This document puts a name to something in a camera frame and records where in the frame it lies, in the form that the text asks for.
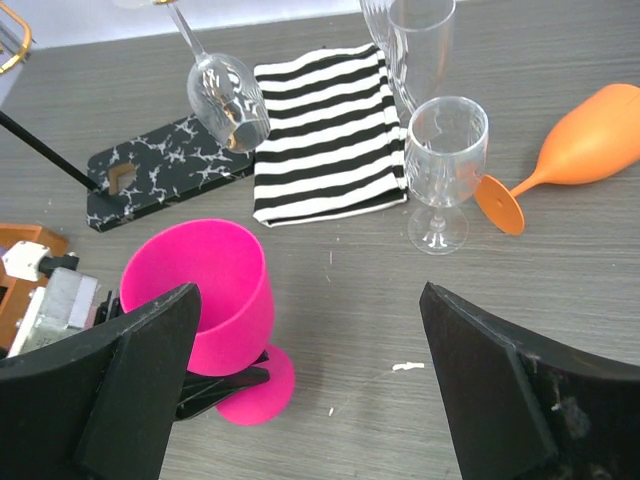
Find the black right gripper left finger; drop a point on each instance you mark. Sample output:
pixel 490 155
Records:
pixel 99 404

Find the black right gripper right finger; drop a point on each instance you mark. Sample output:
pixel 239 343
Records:
pixel 521 405

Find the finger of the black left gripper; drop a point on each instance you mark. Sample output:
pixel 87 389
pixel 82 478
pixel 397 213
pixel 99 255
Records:
pixel 199 393

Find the pink plastic wine glass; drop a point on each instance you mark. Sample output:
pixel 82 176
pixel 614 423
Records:
pixel 228 264

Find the gold wine glass rack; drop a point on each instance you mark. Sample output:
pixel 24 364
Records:
pixel 148 173

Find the orange plastic wine glass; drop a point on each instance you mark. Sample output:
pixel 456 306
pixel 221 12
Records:
pixel 594 141

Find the clear stemmed wine glass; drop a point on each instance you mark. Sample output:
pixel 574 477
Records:
pixel 445 158

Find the orange wooden compartment tray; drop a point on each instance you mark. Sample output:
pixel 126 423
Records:
pixel 23 247

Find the black white striped cloth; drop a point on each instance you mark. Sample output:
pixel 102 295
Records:
pixel 336 146

